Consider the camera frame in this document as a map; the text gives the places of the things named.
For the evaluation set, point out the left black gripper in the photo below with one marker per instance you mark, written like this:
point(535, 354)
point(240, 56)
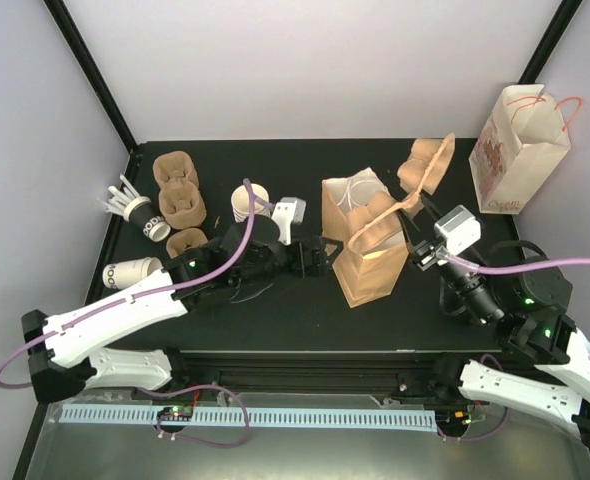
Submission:
point(319, 266)

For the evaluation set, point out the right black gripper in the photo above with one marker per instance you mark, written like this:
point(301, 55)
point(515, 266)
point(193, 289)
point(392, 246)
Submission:
point(428, 253)

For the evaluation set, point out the pulp cup carrier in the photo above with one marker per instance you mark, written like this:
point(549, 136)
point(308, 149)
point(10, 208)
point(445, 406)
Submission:
point(182, 205)
point(184, 240)
point(415, 180)
point(174, 166)

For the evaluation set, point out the brown paper bag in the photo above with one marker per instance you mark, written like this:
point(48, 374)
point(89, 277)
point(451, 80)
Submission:
point(363, 277)

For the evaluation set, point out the stack of paper cups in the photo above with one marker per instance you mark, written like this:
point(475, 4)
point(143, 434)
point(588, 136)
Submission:
point(241, 205)

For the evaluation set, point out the cup holding white stirrers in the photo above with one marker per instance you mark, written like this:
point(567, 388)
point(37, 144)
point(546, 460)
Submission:
point(145, 216)

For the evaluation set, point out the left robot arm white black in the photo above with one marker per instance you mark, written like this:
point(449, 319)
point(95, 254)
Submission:
point(71, 352)

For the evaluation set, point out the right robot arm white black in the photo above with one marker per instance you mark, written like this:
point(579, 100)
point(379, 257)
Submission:
point(527, 305)

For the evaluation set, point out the white printed paper bag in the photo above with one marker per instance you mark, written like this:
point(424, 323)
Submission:
point(524, 139)

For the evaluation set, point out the right controller board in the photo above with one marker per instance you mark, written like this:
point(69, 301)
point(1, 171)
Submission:
point(461, 417)

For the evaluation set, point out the controller board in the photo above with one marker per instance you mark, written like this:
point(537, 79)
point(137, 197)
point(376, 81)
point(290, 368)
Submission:
point(180, 413)
point(461, 417)

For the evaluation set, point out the lying white paper cup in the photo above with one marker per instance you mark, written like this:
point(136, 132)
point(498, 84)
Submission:
point(122, 275)

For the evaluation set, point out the left controller board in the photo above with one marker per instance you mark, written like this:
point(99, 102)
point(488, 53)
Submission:
point(180, 413)

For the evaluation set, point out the bundle of white stirrers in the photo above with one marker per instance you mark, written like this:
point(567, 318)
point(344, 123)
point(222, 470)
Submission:
point(119, 198)

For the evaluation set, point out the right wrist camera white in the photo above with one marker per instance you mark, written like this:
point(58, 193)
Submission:
point(459, 229)

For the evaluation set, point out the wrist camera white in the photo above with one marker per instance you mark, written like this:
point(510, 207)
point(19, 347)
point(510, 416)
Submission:
point(459, 229)
point(288, 211)

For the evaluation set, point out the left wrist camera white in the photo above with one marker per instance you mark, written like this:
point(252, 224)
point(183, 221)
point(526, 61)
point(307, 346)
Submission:
point(288, 211)

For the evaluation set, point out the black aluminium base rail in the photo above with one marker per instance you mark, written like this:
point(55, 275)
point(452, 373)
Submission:
point(381, 374)

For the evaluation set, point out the right black frame post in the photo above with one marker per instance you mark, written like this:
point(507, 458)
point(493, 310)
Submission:
point(552, 35)

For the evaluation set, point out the black frame post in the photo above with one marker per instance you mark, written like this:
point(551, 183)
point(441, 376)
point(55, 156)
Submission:
point(552, 35)
point(78, 47)

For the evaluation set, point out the white slotted cable duct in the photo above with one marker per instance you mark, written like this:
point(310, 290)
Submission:
point(303, 418)

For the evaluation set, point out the left black frame post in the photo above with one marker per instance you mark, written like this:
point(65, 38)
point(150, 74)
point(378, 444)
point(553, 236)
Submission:
point(78, 47)

